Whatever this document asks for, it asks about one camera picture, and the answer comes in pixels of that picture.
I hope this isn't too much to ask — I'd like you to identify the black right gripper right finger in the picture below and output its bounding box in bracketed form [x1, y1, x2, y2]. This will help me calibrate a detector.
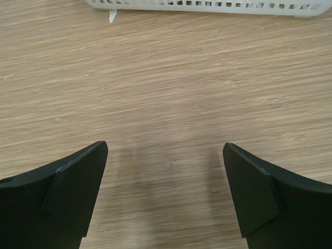
[223, 143, 331, 248]

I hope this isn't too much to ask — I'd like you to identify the white perforated plastic basket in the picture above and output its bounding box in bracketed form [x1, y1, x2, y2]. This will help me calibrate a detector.
[86, 0, 331, 17]

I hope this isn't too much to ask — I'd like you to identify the white paper scrap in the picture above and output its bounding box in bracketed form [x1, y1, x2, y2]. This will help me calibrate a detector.
[109, 9, 117, 23]

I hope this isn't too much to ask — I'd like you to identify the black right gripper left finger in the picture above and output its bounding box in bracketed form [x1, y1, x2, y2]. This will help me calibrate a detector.
[1, 141, 108, 248]

